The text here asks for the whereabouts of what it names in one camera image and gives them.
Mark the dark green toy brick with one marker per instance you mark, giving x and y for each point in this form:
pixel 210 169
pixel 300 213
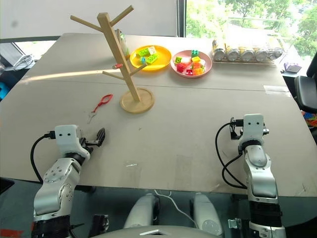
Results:
pixel 195 52

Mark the clear bottle green label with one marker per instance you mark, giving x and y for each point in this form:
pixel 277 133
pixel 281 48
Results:
pixel 125 45

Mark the glass jar metal lid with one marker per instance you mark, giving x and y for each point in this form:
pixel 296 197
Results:
pixel 260 56
pixel 232 55
pixel 218 54
pixel 247 55

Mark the silver right robot leg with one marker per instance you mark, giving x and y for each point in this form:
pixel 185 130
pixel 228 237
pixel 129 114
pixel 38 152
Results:
pixel 208 213

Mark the metal table clamp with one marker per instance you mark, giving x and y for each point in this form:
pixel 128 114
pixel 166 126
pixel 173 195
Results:
pixel 234 223

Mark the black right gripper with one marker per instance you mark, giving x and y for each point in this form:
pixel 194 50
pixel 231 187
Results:
pixel 235 132

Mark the wooden jar tray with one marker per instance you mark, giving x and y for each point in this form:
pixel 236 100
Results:
pixel 244 62

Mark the small red cylinder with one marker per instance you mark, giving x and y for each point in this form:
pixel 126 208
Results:
pixel 117 66

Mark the black office chair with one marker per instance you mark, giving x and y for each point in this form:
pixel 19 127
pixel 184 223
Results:
pixel 305 91

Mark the silver left robot leg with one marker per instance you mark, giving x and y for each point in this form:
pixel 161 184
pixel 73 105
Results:
pixel 142 210

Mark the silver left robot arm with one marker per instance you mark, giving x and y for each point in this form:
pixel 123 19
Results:
pixel 55 183

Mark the small blue toy brick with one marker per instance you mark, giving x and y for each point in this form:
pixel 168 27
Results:
pixel 143 60

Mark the dark window frame post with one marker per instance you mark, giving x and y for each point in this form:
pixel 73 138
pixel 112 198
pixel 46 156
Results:
pixel 181 18

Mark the blue box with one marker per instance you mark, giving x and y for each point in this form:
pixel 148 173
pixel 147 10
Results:
pixel 3 91

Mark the lime green toy brick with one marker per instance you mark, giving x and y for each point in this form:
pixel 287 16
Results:
pixel 152 59
pixel 143 52

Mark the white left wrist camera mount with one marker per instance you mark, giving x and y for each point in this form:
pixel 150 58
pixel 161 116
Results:
pixel 66 138

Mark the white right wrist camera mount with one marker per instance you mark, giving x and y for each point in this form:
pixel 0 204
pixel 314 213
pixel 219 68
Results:
pixel 252 129

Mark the yellow round plate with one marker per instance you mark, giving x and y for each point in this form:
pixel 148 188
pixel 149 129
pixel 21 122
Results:
pixel 161 59

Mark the wooden tree hanging rack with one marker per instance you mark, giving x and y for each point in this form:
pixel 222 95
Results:
pixel 116 52

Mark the white yellow toy brick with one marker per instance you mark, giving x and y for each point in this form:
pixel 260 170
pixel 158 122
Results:
pixel 152 49

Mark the small red flat brick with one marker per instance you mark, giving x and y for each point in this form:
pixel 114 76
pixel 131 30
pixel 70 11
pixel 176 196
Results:
pixel 189 72

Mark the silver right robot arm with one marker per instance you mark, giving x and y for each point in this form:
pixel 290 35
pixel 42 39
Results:
pixel 260 173

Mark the pink round plate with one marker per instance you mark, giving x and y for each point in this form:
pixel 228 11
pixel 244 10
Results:
pixel 207 65

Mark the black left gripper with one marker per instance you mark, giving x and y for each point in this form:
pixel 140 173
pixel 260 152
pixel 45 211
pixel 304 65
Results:
pixel 89 143

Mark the clear tape strip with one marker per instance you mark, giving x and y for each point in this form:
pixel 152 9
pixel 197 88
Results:
pixel 277 90

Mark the colourful toy pile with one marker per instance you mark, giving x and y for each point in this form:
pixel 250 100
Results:
pixel 311 119

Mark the grey robot torso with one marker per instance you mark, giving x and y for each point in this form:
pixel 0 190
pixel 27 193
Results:
pixel 158 231

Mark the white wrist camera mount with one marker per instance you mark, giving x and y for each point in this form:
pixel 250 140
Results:
pixel 252 129
pixel 66 138

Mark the silver robot leg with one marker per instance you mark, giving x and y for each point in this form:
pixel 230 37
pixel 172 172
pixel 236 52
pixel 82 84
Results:
pixel 208 213
pixel 142 210

